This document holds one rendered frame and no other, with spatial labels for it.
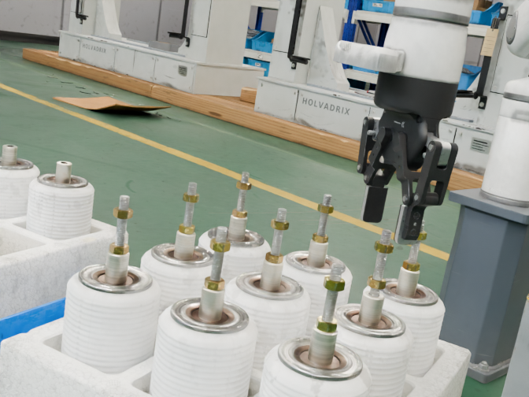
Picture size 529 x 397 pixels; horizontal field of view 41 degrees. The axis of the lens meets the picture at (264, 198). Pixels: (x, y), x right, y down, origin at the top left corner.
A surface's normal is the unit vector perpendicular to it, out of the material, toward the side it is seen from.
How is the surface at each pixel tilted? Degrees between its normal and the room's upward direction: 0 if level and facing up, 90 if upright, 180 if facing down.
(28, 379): 90
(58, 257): 90
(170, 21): 90
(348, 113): 90
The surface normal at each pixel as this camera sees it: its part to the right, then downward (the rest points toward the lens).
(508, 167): -0.55, 0.11
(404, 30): -0.68, -0.08
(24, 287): 0.86, 0.25
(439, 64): 0.18, 0.26
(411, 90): -0.32, 0.18
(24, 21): 0.69, 0.27
